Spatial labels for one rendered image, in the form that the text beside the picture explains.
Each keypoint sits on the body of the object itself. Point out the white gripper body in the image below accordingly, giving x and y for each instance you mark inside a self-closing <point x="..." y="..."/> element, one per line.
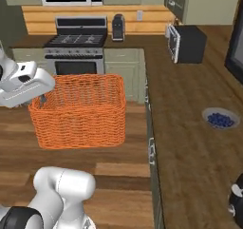
<point x="30" y="88"/>

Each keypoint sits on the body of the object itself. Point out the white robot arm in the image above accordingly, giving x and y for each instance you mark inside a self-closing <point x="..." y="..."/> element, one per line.
<point x="61" y="188"/>

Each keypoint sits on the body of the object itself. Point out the orange woven basket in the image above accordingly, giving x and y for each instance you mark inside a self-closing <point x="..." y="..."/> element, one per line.
<point x="79" y="118"/>

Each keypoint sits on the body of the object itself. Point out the grey green counter drawer run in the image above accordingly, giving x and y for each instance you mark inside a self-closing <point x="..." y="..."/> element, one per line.
<point x="155" y="188"/>

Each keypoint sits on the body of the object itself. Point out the sage green base cupboard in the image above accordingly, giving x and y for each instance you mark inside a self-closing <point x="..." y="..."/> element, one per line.
<point x="28" y="57"/>
<point x="125" y="68"/>

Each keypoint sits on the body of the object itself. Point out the steel stove with oven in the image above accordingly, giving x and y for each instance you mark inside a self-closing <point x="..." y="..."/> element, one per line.
<point x="76" y="46"/>

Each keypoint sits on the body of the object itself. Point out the grey coffee machine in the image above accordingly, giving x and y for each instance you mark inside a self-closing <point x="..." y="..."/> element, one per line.
<point x="118" y="27"/>

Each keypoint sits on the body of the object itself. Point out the black white toaster oven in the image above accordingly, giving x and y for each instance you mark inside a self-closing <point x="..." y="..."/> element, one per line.
<point x="190" y="44"/>

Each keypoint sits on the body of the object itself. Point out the grey bowl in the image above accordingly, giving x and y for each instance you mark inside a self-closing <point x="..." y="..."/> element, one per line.
<point x="209" y="112"/>

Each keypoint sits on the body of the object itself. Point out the blueberries heap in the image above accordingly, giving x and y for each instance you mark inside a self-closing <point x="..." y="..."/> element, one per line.
<point x="220" y="120"/>

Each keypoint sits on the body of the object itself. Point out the black fridge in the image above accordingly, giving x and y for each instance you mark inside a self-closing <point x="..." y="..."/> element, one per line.
<point x="236" y="49"/>

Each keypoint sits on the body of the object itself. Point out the white wall socket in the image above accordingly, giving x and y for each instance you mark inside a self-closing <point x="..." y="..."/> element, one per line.
<point x="140" y="15"/>

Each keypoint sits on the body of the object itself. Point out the pale wall cabinet glass door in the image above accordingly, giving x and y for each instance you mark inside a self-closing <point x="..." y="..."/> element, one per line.
<point x="209" y="3"/>

